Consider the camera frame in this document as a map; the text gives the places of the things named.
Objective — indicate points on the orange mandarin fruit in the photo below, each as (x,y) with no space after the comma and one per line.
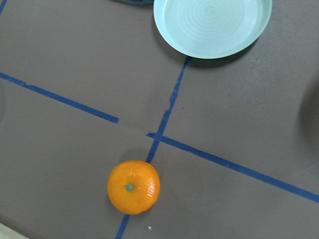
(133,187)

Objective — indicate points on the bamboo cutting board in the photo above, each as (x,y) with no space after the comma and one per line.
(8,233)

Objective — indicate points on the light green plate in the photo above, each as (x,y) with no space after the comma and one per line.
(211,29)

